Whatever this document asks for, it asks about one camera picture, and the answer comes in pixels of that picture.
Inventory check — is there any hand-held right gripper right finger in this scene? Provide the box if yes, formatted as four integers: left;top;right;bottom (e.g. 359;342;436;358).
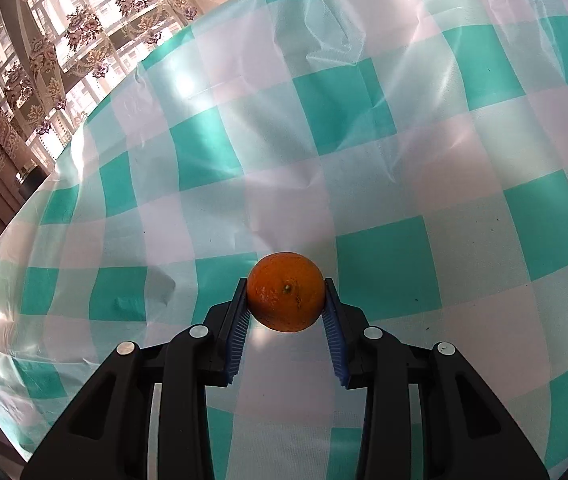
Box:
322;276;550;480

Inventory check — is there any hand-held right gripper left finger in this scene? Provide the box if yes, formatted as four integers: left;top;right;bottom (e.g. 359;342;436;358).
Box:
20;276;253;480

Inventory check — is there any small bright orange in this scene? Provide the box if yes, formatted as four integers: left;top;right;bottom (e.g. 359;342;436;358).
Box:
247;252;325;333

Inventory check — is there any window with white frame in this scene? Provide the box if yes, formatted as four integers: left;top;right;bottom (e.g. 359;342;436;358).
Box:
0;0;165;161

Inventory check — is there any teal white checkered tablecloth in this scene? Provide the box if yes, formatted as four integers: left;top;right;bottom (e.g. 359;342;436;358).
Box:
0;0;568;480

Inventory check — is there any sheer floral lace curtain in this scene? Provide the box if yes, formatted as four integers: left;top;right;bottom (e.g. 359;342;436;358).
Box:
0;0;199;166

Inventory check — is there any dark jar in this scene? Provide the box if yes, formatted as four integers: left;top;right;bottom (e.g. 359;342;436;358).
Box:
16;160;47;198

